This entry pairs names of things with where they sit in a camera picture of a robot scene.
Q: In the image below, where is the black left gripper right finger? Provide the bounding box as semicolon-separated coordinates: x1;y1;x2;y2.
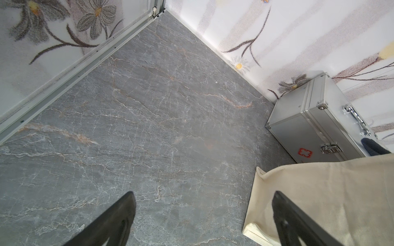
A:
272;191;341;246

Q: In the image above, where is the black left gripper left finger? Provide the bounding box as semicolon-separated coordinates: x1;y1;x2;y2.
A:
65;191;136;246

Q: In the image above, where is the silver aluminium case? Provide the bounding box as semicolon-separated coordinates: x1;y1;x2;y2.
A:
266;73;378;163

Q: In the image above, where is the beige canvas shopping bag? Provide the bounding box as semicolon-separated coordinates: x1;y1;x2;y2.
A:
242;139;394;246

